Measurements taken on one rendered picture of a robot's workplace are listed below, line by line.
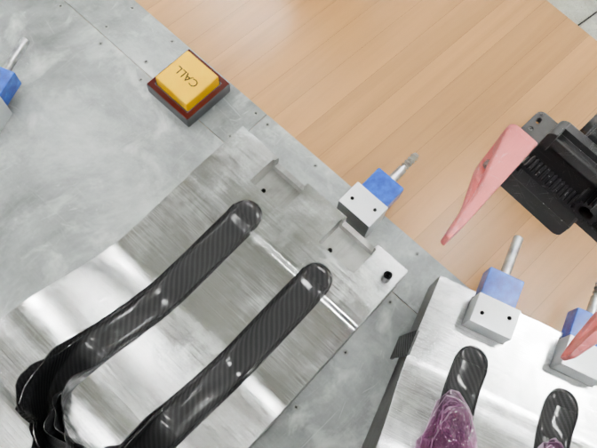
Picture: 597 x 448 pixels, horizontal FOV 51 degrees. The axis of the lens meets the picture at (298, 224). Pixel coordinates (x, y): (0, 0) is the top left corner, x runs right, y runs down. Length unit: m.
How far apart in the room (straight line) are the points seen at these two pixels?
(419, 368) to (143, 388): 0.30
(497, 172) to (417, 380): 0.38
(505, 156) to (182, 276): 0.42
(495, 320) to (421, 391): 0.11
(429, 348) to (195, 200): 0.31
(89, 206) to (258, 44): 0.33
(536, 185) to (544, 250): 0.44
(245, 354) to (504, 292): 0.30
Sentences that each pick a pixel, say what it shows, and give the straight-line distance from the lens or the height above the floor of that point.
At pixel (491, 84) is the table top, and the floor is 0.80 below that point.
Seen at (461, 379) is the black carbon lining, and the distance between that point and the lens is 0.75.
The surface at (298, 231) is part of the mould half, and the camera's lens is 0.72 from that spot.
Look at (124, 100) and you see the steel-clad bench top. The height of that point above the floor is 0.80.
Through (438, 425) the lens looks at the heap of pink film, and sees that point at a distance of 0.70.
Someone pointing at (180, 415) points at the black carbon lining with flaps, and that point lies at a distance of 0.66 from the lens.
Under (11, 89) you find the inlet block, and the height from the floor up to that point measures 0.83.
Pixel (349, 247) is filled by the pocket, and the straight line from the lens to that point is 0.74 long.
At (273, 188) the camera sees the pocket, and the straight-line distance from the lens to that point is 0.76.
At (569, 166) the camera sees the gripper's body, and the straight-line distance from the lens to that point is 0.44.
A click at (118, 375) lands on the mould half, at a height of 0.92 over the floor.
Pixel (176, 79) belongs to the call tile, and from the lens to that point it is 0.87.
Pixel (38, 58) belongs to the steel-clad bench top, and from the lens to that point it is 0.97.
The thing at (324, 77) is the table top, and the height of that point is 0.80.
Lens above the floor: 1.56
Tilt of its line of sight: 70 degrees down
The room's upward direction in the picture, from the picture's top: 10 degrees clockwise
